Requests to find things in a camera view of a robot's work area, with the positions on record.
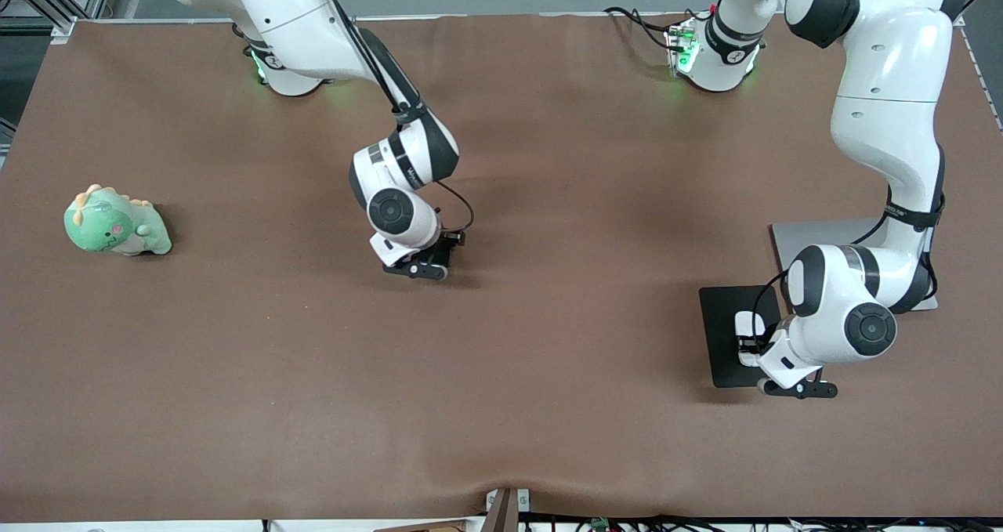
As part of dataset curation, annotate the white computer mouse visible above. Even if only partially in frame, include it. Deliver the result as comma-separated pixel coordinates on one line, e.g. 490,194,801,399
734,312,767,367

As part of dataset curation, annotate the black mouse pad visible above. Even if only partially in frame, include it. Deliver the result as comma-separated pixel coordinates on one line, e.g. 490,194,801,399
698,284,795,389

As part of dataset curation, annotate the silver laptop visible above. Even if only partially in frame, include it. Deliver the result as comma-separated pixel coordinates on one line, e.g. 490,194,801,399
771,218,940,313

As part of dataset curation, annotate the brown table cloth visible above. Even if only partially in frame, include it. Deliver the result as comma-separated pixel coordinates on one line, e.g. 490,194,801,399
0,11,1003,522

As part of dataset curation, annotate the white table edge clamp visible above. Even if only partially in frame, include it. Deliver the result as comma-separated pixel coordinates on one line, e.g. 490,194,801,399
484,488,531,515

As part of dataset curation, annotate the green dinosaur plush toy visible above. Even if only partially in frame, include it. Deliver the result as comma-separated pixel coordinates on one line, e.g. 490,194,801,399
63,184,173,257

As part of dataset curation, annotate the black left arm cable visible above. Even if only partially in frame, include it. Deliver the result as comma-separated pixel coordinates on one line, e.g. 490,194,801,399
751,147,947,338

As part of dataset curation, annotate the black base cable bundle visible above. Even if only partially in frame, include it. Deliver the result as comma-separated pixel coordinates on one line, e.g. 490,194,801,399
603,6,692,52

